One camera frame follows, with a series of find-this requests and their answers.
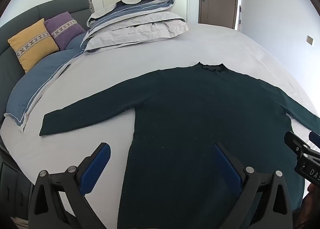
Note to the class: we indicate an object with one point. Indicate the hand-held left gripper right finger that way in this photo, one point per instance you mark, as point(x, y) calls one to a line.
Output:
point(226, 166)

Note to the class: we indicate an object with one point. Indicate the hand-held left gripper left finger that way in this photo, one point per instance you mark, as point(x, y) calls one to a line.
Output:
point(95, 169)

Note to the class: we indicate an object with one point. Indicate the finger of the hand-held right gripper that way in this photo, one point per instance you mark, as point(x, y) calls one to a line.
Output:
point(295, 142)
point(315, 139)

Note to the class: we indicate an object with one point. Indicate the dark green sweater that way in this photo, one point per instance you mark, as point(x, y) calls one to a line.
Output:
point(190, 109)

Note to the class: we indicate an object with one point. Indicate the person's right hand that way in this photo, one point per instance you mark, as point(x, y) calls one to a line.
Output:
point(314, 192)

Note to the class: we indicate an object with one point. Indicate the grey nightstand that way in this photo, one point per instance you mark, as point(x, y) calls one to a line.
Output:
point(12, 184)

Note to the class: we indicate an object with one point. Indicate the blue pillow with white trim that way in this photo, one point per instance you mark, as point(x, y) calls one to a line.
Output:
point(42, 81)
point(75, 42)

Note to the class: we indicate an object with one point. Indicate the thin stick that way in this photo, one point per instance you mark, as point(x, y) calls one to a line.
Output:
point(240, 18)

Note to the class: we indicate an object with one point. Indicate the yellow cushion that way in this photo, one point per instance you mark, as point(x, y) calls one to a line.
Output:
point(32, 43)

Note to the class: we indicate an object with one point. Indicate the grey quilted pillow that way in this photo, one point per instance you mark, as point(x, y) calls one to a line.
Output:
point(140, 35)
point(155, 20)

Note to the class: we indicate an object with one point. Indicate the purple cushion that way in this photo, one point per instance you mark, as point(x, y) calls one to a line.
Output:
point(63, 28)

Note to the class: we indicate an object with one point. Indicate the grey green headboard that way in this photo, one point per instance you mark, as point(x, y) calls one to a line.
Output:
point(25, 18)

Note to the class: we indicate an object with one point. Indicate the folded blue grey duvet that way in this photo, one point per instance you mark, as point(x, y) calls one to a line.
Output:
point(135, 6)

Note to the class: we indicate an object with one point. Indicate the wall socket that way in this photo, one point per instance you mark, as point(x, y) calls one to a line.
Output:
point(310, 40)

